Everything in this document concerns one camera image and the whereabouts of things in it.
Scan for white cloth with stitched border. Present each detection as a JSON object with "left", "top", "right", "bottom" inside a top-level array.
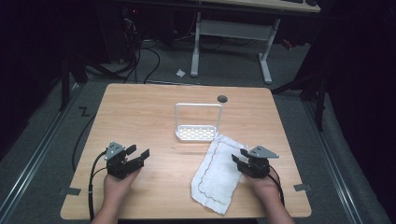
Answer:
[{"left": 190, "top": 133, "right": 249, "bottom": 216}]

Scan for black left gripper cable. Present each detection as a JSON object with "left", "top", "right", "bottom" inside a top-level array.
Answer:
[{"left": 88, "top": 150, "right": 108, "bottom": 222}]

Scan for white plastic rack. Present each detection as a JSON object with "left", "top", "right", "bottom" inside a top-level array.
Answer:
[{"left": 174, "top": 103, "right": 224, "bottom": 144}]

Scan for bundle of black cables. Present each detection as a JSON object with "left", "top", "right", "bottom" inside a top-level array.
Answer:
[{"left": 115, "top": 17, "right": 162, "bottom": 85}]

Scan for dark computer tower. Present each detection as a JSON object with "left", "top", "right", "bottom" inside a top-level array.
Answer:
[{"left": 94, "top": 4, "right": 142, "bottom": 64}]

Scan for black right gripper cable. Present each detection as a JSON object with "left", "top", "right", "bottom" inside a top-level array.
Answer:
[{"left": 267, "top": 165, "right": 286, "bottom": 207}]

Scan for metal floor rail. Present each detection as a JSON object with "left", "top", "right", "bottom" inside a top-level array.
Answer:
[
  {"left": 0, "top": 83, "right": 86, "bottom": 220},
  {"left": 303, "top": 100, "right": 366, "bottom": 224}
]

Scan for black metal stand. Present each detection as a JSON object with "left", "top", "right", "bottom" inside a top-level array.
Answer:
[
  {"left": 270, "top": 69, "right": 329, "bottom": 133},
  {"left": 58, "top": 50, "right": 90, "bottom": 112}
]

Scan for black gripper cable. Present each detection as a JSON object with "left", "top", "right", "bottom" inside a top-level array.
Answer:
[
  {"left": 88, "top": 150, "right": 108, "bottom": 222},
  {"left": 267, "top": 165, "right": 286, "bottom": 207}
]

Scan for person's left hand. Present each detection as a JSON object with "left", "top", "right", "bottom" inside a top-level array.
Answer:
[{"left": 103, "top": 168, "right": 142, "bottom": 203}]

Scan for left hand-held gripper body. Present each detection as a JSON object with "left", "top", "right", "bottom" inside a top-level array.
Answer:
[{"left": 104, "top": 141, "right": 146, "bottom": 180}]

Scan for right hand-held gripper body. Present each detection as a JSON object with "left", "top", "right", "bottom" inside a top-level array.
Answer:
[{"left": 237, "top": 145, "right": 280, "bottom": 179}]

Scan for black floor tape mark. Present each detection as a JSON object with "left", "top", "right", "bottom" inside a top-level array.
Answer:
[{"left": 78, "top": 105, "right": 92, "bottom": 118}]

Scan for person's right hand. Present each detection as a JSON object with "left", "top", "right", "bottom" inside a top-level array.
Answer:
[{"left": 242, "top": 173, "right": 282, "bottom": 205}]

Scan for grey tape strip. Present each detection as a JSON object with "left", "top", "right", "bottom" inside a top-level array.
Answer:
[
  {"left": 58, "top": 186, "right": 82, "bottom": 197},
  {"left": 292, "top": 183, "right": 313, "bottom": 192}
]

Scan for white-legged desk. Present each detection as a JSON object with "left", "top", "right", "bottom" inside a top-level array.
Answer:
[{"left": 190, "top": 0, "right": 322, "bottom": 85}]

